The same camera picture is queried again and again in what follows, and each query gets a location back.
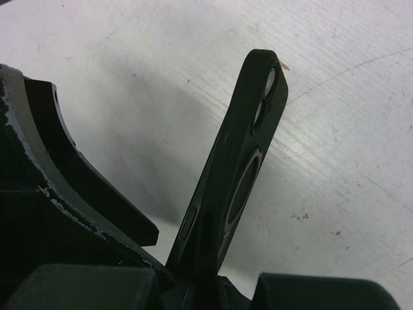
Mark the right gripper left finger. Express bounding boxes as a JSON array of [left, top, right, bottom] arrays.
[[1, 65, 177, 309]]

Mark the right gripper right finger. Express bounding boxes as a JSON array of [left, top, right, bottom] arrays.
[[219, 273, 400, 309]]

